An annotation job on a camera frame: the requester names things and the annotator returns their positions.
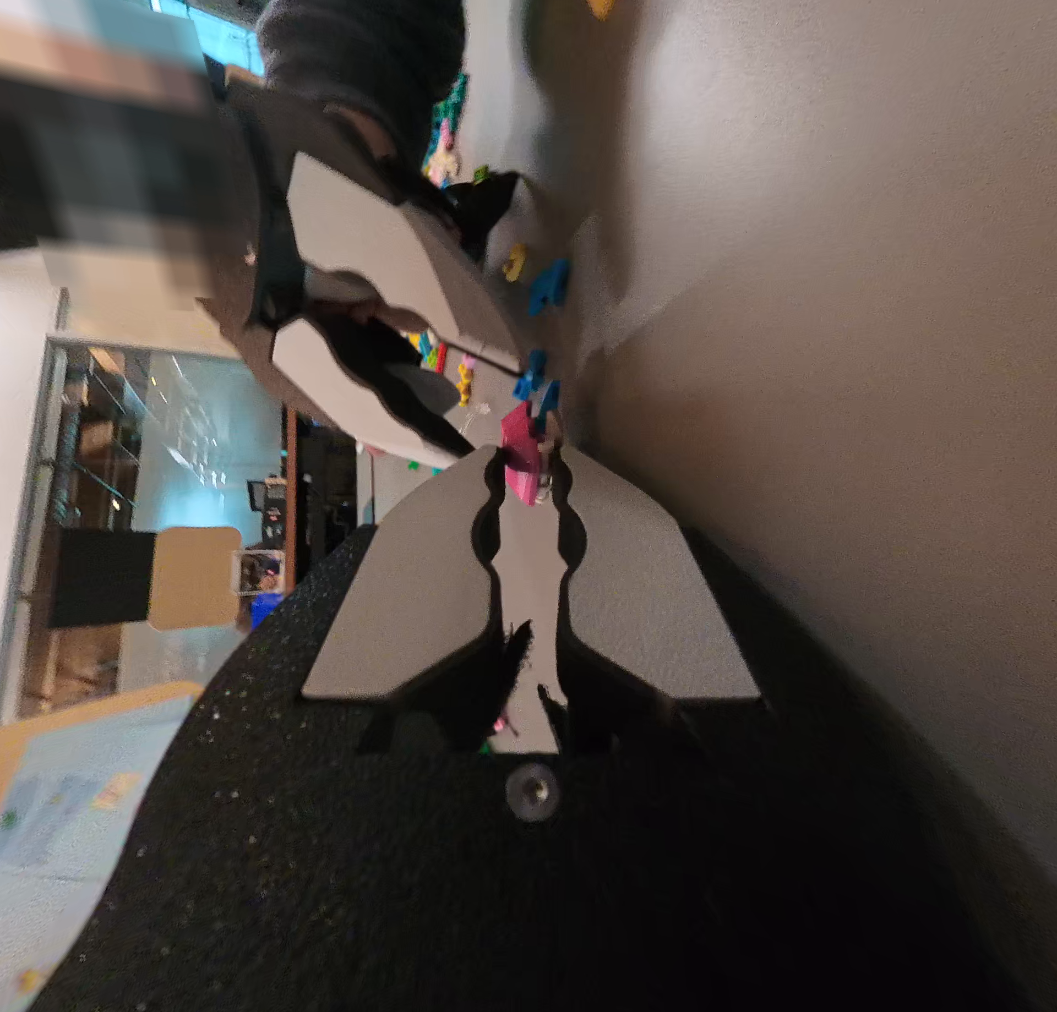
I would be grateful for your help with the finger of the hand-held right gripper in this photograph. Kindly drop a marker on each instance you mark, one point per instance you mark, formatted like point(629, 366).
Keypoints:
point(330, 376)
point(388, 244)

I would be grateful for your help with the person's right hand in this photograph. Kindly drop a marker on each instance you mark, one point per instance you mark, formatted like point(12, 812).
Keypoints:
point(363, 133)

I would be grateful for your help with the person's right forearm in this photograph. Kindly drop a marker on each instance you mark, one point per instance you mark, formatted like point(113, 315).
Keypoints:
point(363, 30)

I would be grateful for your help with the pink lego assembly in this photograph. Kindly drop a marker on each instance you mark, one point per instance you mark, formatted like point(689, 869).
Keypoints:
point(522, 455)

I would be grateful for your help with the green lego flower plant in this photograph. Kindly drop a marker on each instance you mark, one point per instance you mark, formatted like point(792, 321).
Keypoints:
point(446, 133)

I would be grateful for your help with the glass partition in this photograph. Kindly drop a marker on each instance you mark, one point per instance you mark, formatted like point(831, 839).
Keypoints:
point(190, 442)

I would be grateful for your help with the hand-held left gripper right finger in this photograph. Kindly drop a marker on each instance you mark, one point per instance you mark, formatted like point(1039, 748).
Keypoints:
point(652, 607)

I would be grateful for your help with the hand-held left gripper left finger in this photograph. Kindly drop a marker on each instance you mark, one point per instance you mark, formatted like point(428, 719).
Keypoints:
point(396, 591)

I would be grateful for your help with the scattered loose lego pieces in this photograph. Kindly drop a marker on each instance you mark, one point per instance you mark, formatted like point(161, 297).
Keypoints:
point(549, 285)

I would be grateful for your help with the black panel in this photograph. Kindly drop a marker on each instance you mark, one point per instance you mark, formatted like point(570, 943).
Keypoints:
point(103, 579)

